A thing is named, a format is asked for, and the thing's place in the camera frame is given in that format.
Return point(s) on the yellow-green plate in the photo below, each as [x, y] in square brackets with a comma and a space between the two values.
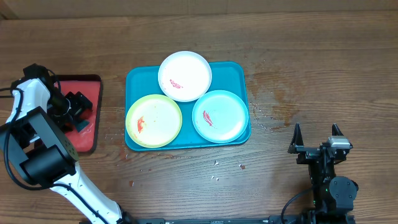
[153, 121]

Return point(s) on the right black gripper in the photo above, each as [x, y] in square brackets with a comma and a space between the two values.
[306, 152]

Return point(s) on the dark green sponge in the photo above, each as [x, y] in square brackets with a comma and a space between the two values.
[80, 125]

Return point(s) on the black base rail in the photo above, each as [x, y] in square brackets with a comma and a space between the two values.
[273, 219]

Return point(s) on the teal plastic tray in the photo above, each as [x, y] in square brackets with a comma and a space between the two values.
[142, 81]

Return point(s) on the white plate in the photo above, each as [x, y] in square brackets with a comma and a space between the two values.
[184, 76]

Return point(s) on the light blue plate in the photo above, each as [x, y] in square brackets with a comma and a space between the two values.
[220, 116]

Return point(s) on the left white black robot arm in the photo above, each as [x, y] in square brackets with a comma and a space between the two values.
[38, 155]

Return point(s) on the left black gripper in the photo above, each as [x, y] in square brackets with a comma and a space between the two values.
[78, 101]

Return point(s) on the red tray with dark rim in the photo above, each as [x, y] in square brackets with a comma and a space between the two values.
[91, 86]

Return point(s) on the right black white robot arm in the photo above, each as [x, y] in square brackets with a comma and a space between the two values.
[333, 196]

